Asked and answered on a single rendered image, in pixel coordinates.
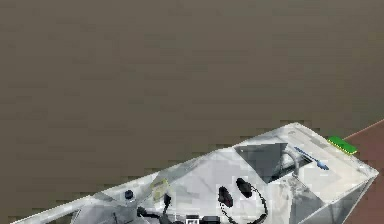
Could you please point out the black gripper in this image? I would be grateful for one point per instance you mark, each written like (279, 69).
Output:
(166, 220)

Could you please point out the grey saltshaker with black cap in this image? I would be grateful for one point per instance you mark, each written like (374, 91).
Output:
(129, 194)

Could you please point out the pale yellow sponge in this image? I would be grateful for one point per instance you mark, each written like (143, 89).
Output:
(160, 188)

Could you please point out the black headphones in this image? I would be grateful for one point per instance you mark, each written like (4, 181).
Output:
(225, 197)

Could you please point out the dark sink basin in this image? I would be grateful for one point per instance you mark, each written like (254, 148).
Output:
(263, 160)

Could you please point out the grey curved faucet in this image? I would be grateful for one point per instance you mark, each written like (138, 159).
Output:
(294, 160)

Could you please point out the green flat sponge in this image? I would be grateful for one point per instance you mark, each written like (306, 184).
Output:
(342, 145)

